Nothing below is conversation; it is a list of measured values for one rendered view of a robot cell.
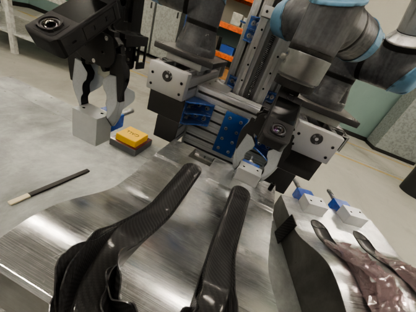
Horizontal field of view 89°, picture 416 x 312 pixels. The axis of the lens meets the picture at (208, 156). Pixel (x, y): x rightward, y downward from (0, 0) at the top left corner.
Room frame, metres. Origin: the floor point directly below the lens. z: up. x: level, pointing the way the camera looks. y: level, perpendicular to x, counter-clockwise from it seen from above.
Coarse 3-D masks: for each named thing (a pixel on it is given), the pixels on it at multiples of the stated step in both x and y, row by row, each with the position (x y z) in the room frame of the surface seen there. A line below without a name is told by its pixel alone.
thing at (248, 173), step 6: (252, 156) 0.50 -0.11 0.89; (240, 162) 0.40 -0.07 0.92; (246, 162) 0.44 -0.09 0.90; (252, 162) 0.47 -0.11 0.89; (240, 168) 0.38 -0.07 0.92; (246, 168) 0.38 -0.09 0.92; (252, 168) 0.39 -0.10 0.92; (258, 168) 0.40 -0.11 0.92; (240, 174) 0.38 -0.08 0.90; (246, 174) 0.37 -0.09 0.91; (252, 174) 0.37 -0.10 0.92; (258, 174) 0.38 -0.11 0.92; (240, 180) 0.38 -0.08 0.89; (246, 180) 0.37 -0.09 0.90; (252, 180) 0.37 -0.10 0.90; (258, 180) 0.37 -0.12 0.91; (252, 186) 0.37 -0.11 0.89
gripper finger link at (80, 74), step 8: (80, 64) 0.32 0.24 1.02; (88, 64) 0.33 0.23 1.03; (96, 64) 0.35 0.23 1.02; (80, 72) 0.32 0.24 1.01; (88, 72) 0.32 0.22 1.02; (96, 72) 0.35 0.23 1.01; (72, 80) 0.32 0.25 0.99; (80, 80) 0.32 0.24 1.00; (88, 80) 0.32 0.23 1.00; (96, 80) 0.36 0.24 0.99; (80, 88) 0.32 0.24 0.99; (88, 88) 0.33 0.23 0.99; (96, 88) 0.36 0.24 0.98; (80, 96) 0.32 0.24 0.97; (88, 96) 0.33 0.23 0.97; (80, 104) 0.32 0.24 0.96
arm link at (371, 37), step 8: (368, 16) 0.44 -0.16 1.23; (368, 24) 0.44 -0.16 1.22; (376, 24) 0.47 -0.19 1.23; (368, 32) 0.44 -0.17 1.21; (376, 32) 0.47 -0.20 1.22; (360, 40) 0.44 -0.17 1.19; (368, 40) 0.45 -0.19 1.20; (376, 40) 0.47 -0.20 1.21; (352, 48) 0.44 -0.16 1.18; (360, 48) 0.45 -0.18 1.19; (368, 48) 0.47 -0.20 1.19; (376, 48) 0.49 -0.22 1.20; (336, 56) 0.49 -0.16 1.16; (344, 56) 0.47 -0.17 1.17; (352, 56) 0.47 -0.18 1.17; (360, 56) 0.48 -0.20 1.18; (368, 56) 0.50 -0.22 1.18
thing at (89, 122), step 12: (72, 108) 0.30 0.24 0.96; (84, 108) 0.31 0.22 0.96; (96, 108) 0.32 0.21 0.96; (132, 108) 0.42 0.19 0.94; (72, 120) 0.30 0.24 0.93; (84, 120) 0.29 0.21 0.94; (96, 120) 0.29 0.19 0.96; (120, 120) 0.35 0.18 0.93; (72, 132) 0.30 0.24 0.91; (84, 132) 0.29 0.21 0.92; (96, 132) 0.29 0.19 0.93; (108, 132) 0.32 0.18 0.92; (96, 144) 0.29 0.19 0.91
